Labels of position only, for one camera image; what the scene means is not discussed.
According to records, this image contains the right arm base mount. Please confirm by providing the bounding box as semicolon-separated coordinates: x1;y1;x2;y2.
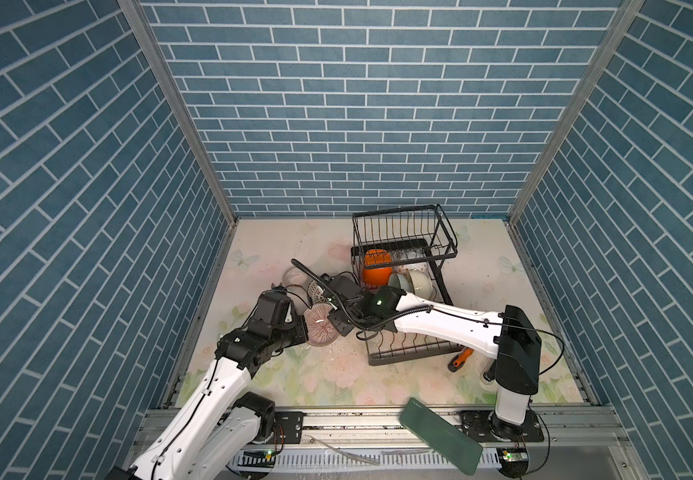
459;409;545;443

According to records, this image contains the aluminium front rail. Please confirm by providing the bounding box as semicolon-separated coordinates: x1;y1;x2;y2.
132;406;630;451

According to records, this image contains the orange plastic bowl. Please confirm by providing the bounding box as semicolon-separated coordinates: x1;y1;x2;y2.
362;249;394;289

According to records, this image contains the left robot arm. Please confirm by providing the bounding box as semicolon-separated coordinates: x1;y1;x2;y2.
106;287;308;479

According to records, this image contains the dark green rectangular tray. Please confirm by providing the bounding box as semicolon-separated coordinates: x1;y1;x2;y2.
399;398;484;476

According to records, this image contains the cream bowl striped outside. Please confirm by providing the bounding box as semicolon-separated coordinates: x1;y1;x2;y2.
407;270;436;300

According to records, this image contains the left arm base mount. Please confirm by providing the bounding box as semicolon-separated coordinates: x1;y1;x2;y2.
234;392;304;444

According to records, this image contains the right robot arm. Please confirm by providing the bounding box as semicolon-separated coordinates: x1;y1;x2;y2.
318;275;543;426

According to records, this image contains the orange handled screwdriver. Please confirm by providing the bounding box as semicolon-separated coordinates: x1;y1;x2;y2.
448;348;474;372

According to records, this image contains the black wire dish rack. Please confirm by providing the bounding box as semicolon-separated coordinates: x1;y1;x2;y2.
351;205;464;366

